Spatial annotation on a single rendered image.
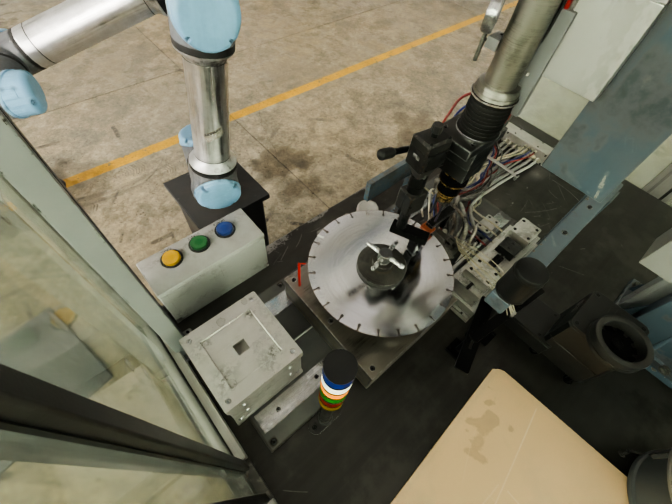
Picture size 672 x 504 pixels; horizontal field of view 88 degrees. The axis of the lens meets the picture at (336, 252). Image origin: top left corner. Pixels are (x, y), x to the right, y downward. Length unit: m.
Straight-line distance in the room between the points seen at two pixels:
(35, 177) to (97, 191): 2.04
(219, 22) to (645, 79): 0.63
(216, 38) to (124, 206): 1.74
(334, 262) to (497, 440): 0.54
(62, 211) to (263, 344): 0.43
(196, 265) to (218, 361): 0.24
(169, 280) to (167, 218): 1.36
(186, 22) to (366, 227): 0.52
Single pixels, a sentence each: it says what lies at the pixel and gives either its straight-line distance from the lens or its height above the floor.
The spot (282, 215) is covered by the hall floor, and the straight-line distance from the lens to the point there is 2.09.
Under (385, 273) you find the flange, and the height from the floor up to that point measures 0.96.
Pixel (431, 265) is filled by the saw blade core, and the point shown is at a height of 0.95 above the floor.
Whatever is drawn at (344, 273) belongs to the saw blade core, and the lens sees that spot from 0.76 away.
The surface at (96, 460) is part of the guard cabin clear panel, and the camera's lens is 0.26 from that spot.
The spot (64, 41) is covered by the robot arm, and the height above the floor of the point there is 1.25.
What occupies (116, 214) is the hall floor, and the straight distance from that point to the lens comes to 2.34.
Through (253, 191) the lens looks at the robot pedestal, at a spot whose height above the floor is 0.75.
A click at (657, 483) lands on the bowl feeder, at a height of 0.83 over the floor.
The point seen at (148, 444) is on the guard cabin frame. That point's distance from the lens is 0.32.
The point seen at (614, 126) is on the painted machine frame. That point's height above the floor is 1.33.
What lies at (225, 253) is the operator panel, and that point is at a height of 0.90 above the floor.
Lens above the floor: 1.60
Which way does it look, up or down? 56 degrees down
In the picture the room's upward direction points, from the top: 8 degrees clockwise
